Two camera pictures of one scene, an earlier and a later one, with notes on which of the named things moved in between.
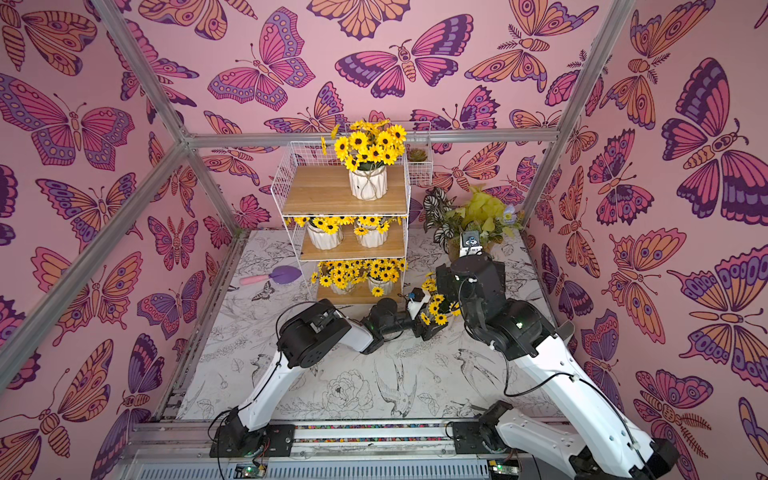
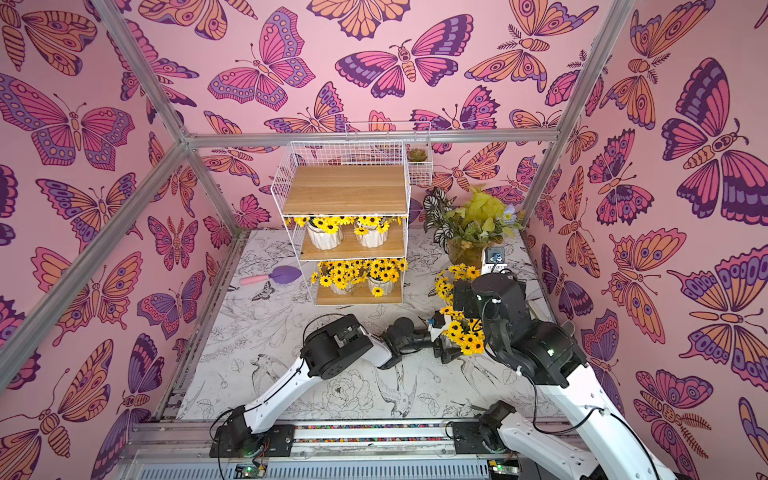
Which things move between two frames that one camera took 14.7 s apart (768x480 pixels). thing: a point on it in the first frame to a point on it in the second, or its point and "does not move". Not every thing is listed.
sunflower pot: [367, 152] to [468, 333]
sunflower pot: [341, 275] does not move
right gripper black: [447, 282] to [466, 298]
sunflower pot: [325, 232] does not move
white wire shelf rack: [352, 251] does not move
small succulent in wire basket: [417, 155] does not move
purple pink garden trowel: [283, 274] does not move
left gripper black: [425, 334] to [444, 357]
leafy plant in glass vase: [482, 214] does not move
